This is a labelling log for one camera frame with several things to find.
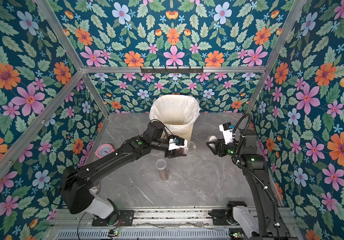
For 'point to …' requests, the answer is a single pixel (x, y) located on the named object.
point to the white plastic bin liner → (175, 110)
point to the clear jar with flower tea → (189, 149)
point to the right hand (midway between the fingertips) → (216, 139)
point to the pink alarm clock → (103, 150)
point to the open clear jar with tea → (164, 173)
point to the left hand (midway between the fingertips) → (186, 146)
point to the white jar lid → (212, 138)
